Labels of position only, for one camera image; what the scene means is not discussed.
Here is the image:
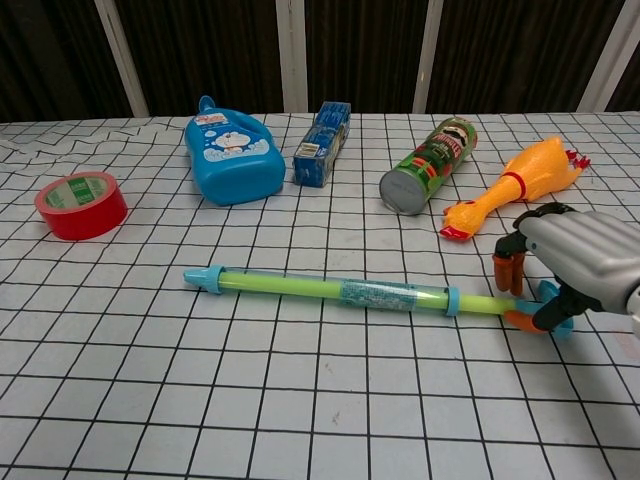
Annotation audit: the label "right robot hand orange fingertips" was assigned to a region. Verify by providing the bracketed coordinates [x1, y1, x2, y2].
[492, 202, 640, 334]

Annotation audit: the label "green blue water squirter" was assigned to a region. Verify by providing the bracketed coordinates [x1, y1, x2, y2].
[182, 266, 575, 342]

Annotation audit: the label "yellow rubber chicken toy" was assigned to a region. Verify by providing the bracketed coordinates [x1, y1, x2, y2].
[439, 135, 592, 245]

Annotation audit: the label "green Pringles can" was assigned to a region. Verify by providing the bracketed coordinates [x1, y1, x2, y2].
[378, 115, 479, 217]

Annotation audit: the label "blue rectangular package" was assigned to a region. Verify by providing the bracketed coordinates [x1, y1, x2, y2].
[292, 101, 352, 189]

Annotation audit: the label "white black grid tablecloth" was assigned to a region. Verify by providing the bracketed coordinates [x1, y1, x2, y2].
[0, 112, 640, 480]

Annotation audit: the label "blue cartoon detergent bottle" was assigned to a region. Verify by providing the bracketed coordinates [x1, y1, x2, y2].
[183, 95, 287, 207]

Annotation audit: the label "red tape roll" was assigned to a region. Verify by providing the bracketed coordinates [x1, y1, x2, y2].
[33, 171, 129, 241]

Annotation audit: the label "white metal frame post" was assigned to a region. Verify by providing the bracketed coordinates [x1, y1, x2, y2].
[413, 0, 445, 114]
[577, 0, 640, 112]
[94, 0, 150, 117]
[276, 0, 309, 114]

